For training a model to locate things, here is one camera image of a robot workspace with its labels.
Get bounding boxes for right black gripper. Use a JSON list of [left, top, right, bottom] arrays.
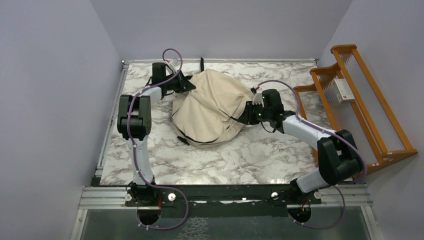
[[237, 100, 272, 125]]

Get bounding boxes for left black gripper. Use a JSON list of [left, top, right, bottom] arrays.
[[162, 69, 195, 93]]

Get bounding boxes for cream canvas backpack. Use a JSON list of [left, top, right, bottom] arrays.
[[171, 68, 254, 149]]

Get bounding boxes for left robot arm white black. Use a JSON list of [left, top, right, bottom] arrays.
[[116, 62, 196, 206]]

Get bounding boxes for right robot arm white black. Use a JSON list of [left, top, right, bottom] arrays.
[[237, 89, 365, 204]]

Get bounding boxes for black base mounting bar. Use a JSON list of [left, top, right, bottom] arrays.
[[91, 177, 332, 220]]

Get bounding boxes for small white box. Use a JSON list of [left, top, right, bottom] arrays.
[[331, 78, 355, 104]]

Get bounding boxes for wooden shelf rack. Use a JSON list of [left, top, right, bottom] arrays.
[[294, 44, 418, 175]]

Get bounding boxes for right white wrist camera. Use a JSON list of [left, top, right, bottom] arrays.
[[250, 86, 264, 105]]

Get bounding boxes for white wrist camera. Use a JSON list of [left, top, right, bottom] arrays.
[[250, 86, 264, 105], [164, 58, 181, 73]]

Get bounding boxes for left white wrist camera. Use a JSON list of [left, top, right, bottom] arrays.
[[164, 58, 181, 73]]

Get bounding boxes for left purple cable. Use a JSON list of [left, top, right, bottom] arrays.
[[125, 48, 190, 232]]

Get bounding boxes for purple cable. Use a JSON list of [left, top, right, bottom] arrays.
[[251, 79, 368, 230], [125, 48, 190, 232]]

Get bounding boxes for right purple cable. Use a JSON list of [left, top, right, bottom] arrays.
[[251, 79, 368, 230]]

